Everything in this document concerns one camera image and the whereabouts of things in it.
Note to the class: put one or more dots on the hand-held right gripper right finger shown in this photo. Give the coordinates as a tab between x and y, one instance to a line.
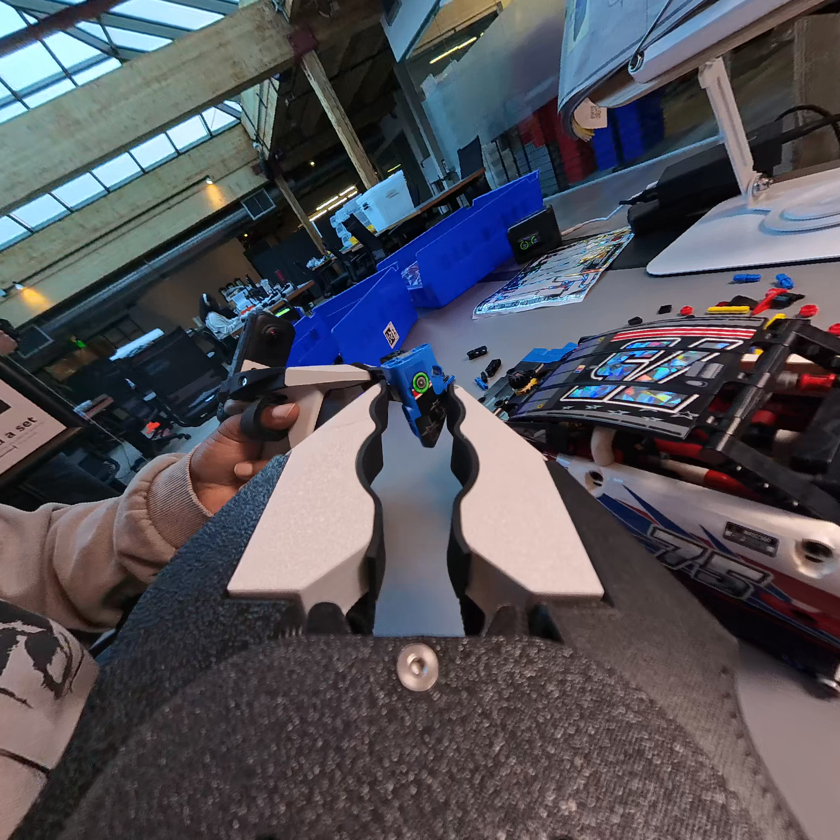
531	525

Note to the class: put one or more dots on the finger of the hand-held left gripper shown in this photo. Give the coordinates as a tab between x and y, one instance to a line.
328	376

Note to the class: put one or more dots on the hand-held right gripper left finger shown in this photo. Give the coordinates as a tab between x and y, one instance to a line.
302	525

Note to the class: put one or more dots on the blue lego panel piece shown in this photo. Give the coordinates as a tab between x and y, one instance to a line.
403	387

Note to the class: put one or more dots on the lego race car model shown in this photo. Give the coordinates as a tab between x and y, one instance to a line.
656	394

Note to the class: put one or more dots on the person's left forearm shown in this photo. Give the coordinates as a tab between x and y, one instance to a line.
98	544

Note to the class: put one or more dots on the black flat lego piece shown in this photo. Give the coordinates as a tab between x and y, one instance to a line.
478	352

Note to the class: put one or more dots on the lego sticker sheet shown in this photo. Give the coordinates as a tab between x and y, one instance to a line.
558	275

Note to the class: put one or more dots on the pile of small lego pieces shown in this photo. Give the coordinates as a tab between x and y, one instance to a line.
754	298

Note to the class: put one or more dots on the lego instruction booklet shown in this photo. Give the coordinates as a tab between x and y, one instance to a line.
590	65

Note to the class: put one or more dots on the person's left hand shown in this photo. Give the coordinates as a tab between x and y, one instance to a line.
223	466

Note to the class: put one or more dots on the blue bin with tag label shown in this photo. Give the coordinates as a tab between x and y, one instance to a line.
374	315

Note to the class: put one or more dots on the black office chair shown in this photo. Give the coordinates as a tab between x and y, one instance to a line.
180	374
471	157

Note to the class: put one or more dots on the white storage box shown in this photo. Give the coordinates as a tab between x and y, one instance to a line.
384	200

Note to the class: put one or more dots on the large blue storage bin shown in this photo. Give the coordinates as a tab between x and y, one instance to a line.
472	249

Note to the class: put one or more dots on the long work table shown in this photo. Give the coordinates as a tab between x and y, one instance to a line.
446	193

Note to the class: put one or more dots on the black charger with green display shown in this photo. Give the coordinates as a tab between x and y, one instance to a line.
533	231

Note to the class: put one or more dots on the black white marker board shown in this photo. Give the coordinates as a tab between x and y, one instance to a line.
26	426

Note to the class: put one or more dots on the white book stand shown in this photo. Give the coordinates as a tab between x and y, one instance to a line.
722	236

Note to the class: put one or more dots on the black power adapter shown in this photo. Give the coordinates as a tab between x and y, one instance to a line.
689	190

